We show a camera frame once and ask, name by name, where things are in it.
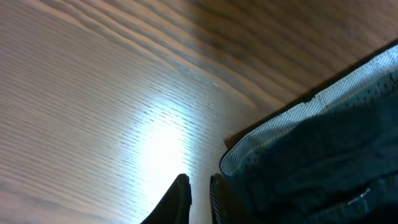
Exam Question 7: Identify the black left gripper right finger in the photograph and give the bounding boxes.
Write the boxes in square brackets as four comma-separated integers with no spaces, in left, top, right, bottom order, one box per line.
[210,174,249,224]

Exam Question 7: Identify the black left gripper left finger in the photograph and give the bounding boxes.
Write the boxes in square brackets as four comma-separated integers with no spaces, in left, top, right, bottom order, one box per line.
[141,174,192,224]

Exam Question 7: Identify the black shorts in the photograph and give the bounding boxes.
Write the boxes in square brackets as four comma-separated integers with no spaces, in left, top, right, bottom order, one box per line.
[220,45,397,223]

